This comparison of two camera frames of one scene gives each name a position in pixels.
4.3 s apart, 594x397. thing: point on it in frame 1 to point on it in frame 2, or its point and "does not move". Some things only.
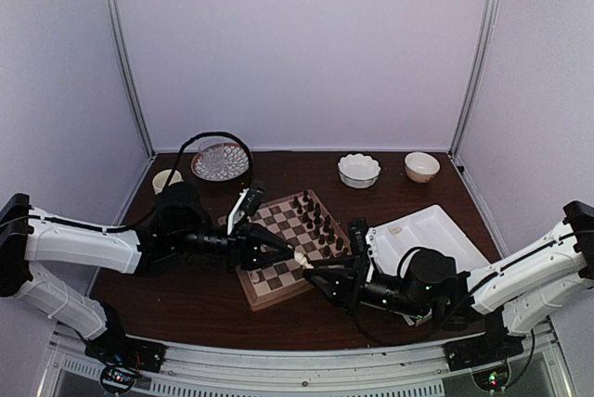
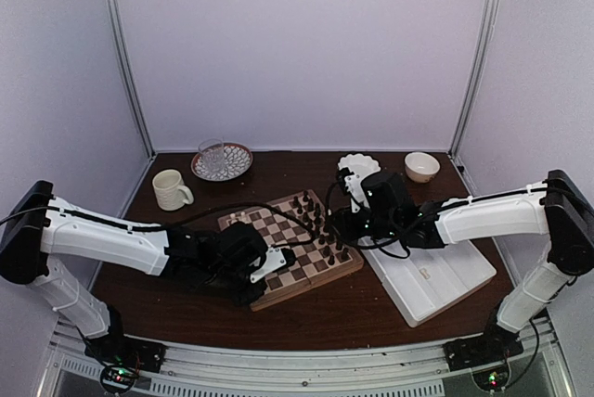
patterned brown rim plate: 236,162 does not move
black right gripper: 348,284 to 342,220
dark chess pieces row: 312,214 does not move
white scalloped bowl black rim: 357,171 does not move
